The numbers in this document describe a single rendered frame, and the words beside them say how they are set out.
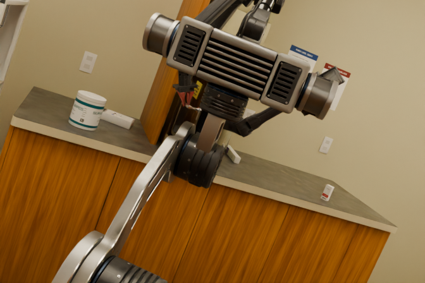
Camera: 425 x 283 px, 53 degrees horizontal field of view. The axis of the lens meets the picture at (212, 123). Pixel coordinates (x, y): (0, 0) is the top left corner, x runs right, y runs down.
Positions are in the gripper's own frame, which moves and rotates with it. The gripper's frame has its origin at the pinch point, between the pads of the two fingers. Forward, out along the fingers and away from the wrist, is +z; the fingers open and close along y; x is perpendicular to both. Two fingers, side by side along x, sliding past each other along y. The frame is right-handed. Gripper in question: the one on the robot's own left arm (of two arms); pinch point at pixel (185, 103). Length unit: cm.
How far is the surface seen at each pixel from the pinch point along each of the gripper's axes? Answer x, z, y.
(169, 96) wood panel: -13.7, -1.0, 4.0
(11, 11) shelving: -72, -41, 72
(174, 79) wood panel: -13.8, -8.8, 1.3
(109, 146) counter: 5.4, 13.4, 36.6
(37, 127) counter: 3, 2, 64
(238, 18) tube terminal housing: -21, -36, -35
